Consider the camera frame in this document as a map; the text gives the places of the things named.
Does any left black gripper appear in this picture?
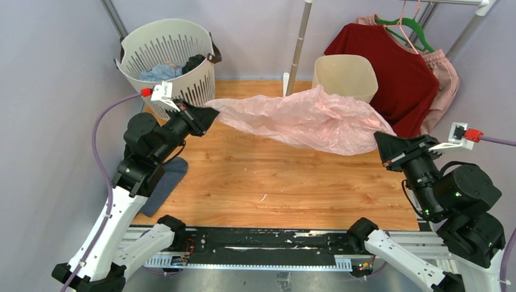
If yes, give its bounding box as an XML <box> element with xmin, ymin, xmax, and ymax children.
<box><xmin>155</xmin><ymin>98</ymin><xmax>221</xmax><ymax>162</ymax></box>

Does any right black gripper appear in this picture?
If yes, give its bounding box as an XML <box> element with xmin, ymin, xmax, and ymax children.
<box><xmin>371</xmin><ymin>130</ymin><xmax>441</xmax><ymax>216</ymax></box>

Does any pink plastic trash bag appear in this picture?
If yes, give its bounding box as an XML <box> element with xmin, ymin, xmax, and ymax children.
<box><xmin>205</xmin><ymin>85</ymin><xmax>395</xmax><ymax>156</ymax></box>

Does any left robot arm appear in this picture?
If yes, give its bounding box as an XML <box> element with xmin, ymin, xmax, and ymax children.
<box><xmin>51</xmin><ymin>100</ymin><xmax>218</xmax><ymax>291</ymax></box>

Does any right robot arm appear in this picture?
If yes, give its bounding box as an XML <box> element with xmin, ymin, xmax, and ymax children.
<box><xmin>347</xmin><ymin>131</ymin><xmax>509</xmax><ymax>291</ymax></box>

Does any beige plastic trash bin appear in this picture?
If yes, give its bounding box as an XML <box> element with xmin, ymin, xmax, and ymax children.
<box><xmin>312</xmin><ymin>54</ymin><xmax>378</xmax><ymax>103</ymax></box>

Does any black plastic bag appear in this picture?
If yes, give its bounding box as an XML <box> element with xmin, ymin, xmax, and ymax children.
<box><xmin>181</xmin><ymin>54</ymin><xmax>206</xmax><ymax>75</ymax></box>

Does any blue plastic bag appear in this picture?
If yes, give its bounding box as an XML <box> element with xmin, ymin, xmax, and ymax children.
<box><xmin>138</xmin><ymin>61</ymin><xmax>184</xmax><ymax>82</ymax></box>

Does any grey-blue cloth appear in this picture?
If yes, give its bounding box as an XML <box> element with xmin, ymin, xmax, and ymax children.
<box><xmin>139</xmin><ymin>157</ymin><xmax>189</xmax><ymax>217</ymax></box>

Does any red t-shirt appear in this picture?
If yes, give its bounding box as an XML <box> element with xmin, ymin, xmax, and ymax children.
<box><xmin>324</xmin><ymin>23</ymin><xmax>439</xmax><ymax>137</ymax></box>

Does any white slotted laundry basket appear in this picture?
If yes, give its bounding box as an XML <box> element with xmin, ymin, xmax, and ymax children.
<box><xmin>115</xmin><ymin>19</ymin><xmax>221</xmax><ymax>106</ymax></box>

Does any clothes rack pole with foot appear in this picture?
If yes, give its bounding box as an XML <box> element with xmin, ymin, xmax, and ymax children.
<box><xmin>282</xmin><ymin>0</ymin><xmax>313</xmax><ymax>97</ymax></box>

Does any pink garment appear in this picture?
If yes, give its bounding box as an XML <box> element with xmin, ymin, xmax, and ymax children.
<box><xmin>354</xmin><ymin>23</ymin><xmax>459</xmax><ymax>134</ymax></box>

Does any pink clothes hanger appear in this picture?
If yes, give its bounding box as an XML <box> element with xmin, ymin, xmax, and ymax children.
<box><xmin>377</xmin><ymin>1</ymin><xmax>422</xmax><ymax>54</ymax></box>

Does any green clothes hanger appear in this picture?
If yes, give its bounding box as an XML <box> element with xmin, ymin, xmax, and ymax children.
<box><xmin>374</xmin><ymin>16</ymin><xmax>435</xmax><ymax>53</ymax></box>

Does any corner aluminium profile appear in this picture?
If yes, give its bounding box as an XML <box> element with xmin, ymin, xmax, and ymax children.
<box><xmin>100</xmin><ymin>0</ymin><xmax>128</xmax><ymax>39</ymax></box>

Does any right rack pole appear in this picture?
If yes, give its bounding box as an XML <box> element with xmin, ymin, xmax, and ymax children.
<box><xmin>416</xmin><ymin>0</ymin><xmax>497</xmax><ymax>61</ymax></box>

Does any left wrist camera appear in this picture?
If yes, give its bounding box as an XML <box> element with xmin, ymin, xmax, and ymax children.
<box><xmin>140</xmin><ymin>81</ymin><xmax>180</xmax><ymax>116</ymax></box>

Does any aluminium frame rail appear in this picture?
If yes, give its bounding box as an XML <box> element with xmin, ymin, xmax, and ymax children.
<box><xmin>72</xmin><ymin>226</ymin><xmax>464</xmax><ymax>292</ymax></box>

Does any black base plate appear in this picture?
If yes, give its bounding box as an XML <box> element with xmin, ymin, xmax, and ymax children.
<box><xmin>159</xmin><ymin>227</ymin><xmax>383</xmax><ymax>271</ymax></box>

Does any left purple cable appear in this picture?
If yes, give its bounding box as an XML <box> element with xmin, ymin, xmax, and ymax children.
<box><xmin>59</xmin><ymin>91</ymin><xmax>153</xmax><ymax>292</ymax></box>

